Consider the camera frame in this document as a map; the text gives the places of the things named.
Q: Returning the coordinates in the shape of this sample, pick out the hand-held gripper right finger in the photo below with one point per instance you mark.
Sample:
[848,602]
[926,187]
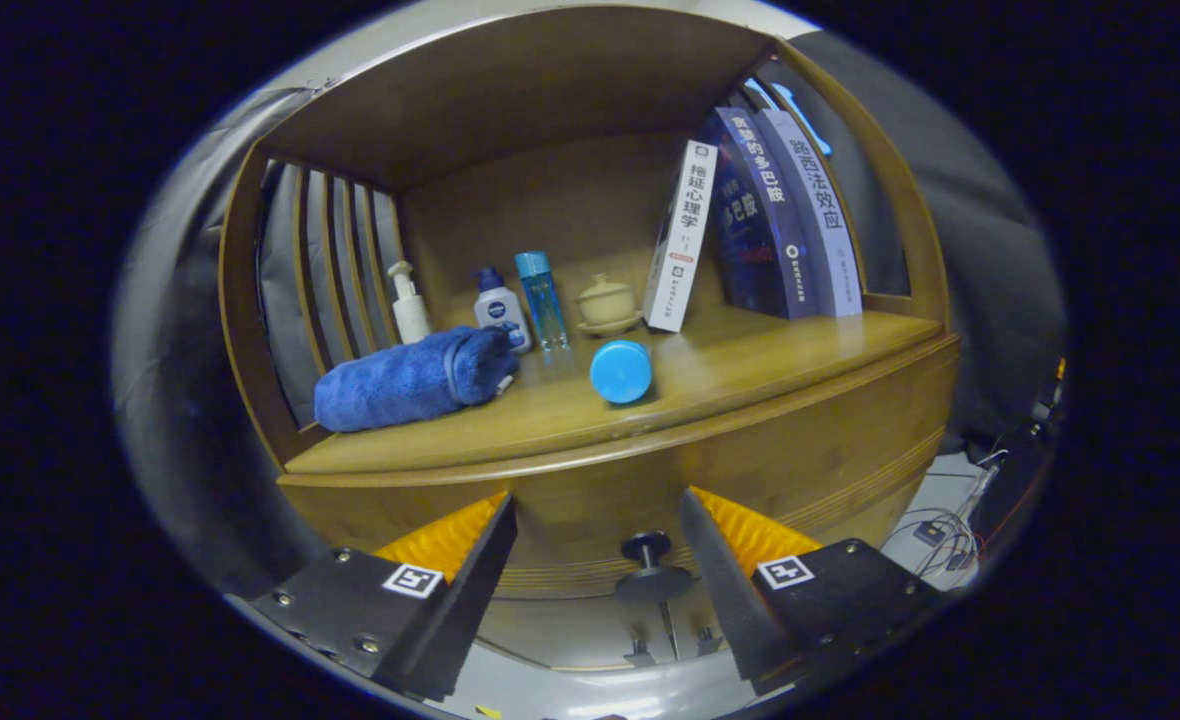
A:
[725,600]

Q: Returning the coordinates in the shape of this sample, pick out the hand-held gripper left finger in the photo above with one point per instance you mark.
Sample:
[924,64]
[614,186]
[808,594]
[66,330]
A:
[465,600]

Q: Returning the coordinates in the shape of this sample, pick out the blue and white cream tube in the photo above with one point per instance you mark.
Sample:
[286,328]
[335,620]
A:
[620,372]

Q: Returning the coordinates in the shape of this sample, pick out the wooden cabinet door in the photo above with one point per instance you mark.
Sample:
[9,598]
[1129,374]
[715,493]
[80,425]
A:
[570,630]
[695,612]

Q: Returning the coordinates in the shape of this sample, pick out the wooden countertop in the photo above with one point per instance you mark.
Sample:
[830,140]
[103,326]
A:
[750,360]

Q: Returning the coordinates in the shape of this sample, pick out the wooden cabinet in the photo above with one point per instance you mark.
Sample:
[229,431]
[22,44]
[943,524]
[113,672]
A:
[550,200]

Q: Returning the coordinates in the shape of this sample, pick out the folded blue towel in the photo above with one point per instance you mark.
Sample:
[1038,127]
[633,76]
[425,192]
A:
[400,385]

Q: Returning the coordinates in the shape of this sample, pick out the white pump bottle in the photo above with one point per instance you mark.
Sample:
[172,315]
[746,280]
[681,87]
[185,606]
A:
[411,315]

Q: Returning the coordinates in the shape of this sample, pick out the white bottle with blue cap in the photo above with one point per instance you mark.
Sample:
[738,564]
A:
[500,310]

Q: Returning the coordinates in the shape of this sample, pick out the clear blue bottle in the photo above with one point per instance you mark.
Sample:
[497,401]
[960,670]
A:
[543,300]

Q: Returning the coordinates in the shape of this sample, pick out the beige lidded teacup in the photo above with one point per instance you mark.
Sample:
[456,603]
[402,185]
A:
[607,303]

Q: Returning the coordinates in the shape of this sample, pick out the white book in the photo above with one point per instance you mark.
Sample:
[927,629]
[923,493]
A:
[683,240]

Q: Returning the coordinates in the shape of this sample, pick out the dark blue book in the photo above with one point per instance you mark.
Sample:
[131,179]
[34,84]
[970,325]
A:
[760,220]

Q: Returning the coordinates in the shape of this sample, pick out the dark equipment with orange tip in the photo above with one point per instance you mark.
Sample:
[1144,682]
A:
[1050,395]

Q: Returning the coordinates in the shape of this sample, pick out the lavender book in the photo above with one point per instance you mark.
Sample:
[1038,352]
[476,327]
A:
[820,220]

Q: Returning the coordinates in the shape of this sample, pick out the black backdrop cloth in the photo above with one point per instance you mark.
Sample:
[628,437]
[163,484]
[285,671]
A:
[980,250]

